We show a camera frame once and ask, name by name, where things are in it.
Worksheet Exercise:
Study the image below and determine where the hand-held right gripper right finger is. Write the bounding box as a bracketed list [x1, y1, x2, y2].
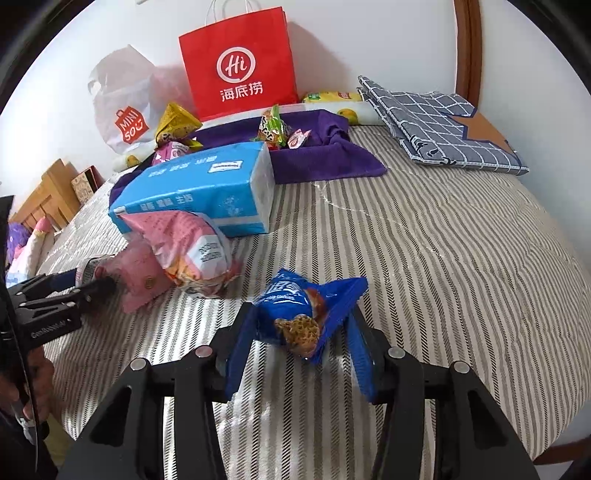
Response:
[346, 307, 541, 480]

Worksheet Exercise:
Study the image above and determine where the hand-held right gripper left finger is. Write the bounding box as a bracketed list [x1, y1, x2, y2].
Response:
[55, 302, 259, 480]

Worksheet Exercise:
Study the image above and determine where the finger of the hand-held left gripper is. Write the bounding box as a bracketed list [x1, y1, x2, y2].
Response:
[21, 278, 118, 320]
[9, 271, 80, 297]

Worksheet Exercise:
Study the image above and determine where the pink dotted packet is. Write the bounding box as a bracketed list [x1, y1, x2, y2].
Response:
[76, 240, 171, 315]

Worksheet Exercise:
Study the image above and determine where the blue cookie packet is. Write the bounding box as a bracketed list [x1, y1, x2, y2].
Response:
[253, 268, 369, 365]

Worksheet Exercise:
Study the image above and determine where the person's left forearm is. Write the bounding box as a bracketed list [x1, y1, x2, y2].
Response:
[0, 406, 58, 480]

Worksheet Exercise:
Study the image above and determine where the person's left hand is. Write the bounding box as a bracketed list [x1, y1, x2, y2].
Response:
[0, 344, 56, 423]

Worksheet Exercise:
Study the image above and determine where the purple pink plush toy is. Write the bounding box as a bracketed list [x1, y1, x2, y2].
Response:
[7, 217, 56, 278]

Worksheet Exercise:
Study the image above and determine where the wooden headboard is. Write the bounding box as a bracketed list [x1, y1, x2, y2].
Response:
[9, 159, 83, 232]

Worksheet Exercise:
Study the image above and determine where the small patterned box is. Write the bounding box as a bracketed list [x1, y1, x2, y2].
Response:
[71, 167, 103, 204]

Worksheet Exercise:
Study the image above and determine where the pink white snack bag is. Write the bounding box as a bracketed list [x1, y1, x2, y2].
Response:
[117, 210, 243, 298]

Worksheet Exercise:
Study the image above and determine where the blue tissue pack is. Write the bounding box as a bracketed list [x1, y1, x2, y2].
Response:
[108, 141, 276, 238]

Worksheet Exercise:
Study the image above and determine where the small pink snack packet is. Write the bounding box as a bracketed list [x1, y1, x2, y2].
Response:
[151, 138, 204, 167]

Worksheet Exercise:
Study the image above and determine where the yellow triangular snack packet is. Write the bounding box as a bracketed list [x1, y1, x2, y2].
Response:
[154, 102, 204, 144]

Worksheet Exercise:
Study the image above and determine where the white plastic bag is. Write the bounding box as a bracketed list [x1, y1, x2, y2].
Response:
[88, 45, 195, 155]

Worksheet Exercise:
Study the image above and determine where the purple towel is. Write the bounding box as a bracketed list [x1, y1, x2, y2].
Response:
[108, 109, 387, 204]

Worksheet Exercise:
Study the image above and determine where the green snack packet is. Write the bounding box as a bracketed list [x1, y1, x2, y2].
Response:
[250, 105, 293, 151]

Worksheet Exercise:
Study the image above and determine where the rolled fruit print mat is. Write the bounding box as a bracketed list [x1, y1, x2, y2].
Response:
[111, 100, 385, 172]

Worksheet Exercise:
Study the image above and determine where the grey checked cloth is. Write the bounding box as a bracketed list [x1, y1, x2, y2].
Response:
[356, 75, 529, 177]

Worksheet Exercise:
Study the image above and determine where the yellow drink packet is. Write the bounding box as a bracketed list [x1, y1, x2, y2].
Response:
[301, 91, 365, 104]

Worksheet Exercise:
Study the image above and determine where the red paper bag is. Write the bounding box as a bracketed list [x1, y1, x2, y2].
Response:
[178, 0, 300, 123]

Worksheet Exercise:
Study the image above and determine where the brown wooden frame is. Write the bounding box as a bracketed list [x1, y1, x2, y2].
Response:
[452, 0, 483, 104]

